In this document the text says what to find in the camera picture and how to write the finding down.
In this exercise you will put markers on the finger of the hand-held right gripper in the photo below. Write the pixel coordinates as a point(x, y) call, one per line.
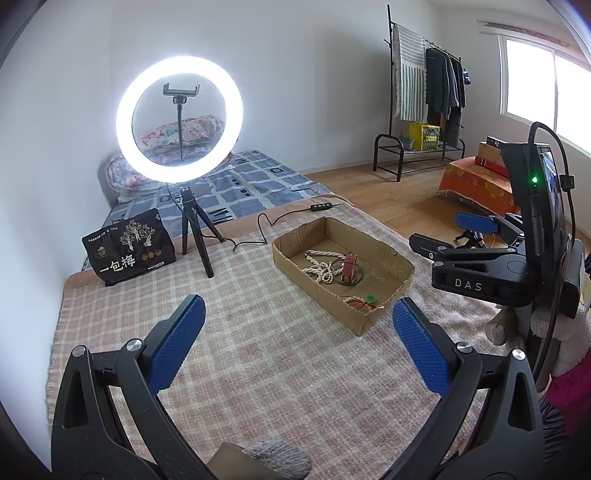
point(443, 249)
point(478, 222)

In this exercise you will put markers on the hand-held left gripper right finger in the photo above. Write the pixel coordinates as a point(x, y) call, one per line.
point(420, 344)

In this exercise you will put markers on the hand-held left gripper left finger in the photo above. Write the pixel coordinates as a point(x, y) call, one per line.
point(178, 341)

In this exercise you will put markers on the shallow cardboard box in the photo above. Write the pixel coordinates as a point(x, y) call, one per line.
point(300, 267)

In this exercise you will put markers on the person's right forearm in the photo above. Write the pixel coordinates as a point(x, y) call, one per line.
point(568, 341)

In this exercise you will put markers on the person's right hand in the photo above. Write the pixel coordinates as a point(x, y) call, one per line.
point(497, 328)

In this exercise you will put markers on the person's left hand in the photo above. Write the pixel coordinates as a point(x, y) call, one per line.
point(277, 457)

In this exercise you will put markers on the small black tripod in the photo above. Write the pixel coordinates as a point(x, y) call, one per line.
point(468, 239)

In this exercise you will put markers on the orange covered box stack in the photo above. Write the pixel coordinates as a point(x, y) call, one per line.
point(471, 189)

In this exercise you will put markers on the red box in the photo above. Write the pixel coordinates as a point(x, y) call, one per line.
point(491, 166)

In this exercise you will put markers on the brown cardboard carton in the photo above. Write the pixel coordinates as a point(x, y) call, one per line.
point(489, 150)

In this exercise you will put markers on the black snack bag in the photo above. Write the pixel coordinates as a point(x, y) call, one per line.
point(129, 254)

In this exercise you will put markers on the pink plaid blanket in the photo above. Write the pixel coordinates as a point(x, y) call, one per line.
point(277, 360)

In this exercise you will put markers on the yellow crate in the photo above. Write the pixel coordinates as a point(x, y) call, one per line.
point(425, 136)

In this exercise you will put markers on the small potted plant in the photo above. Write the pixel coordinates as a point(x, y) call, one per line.
point(406, 142)

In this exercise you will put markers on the black clothes rack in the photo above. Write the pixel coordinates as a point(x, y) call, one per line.
point(392, 138)

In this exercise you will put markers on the dark hanging clothes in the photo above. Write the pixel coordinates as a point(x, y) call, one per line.
point(443, 92)

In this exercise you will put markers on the window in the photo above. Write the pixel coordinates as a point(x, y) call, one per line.
point(531, 78)

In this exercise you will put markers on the striped towel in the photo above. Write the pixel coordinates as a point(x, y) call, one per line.
point(411, 69)

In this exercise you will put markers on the blue patterned bed sheet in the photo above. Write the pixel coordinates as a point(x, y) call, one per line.
point(249, 184)

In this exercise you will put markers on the floral pillow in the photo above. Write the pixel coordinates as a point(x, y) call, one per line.
point(122, 177)
point(198, 129)

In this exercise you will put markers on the black phone holder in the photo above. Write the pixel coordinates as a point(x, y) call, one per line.
point(181, 92)

